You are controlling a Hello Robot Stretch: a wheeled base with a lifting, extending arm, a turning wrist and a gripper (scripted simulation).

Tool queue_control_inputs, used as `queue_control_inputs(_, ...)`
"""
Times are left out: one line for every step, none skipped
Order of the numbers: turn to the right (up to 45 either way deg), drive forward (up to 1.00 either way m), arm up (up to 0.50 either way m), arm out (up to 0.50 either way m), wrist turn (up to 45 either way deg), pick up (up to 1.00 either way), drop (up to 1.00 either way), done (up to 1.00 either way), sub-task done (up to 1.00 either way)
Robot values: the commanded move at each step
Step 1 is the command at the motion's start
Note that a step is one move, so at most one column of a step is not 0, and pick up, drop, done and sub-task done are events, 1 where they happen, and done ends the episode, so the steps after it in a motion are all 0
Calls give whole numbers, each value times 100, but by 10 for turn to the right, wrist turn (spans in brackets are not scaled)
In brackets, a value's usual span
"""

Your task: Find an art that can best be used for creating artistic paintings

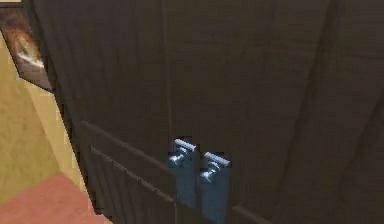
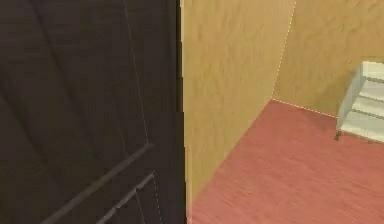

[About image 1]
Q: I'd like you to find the dark brown wooden cupboard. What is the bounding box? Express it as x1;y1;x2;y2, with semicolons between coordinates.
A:
23;0;384;224

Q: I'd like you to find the brown framed wall picture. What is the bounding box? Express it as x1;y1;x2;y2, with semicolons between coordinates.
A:
0;5;56;94

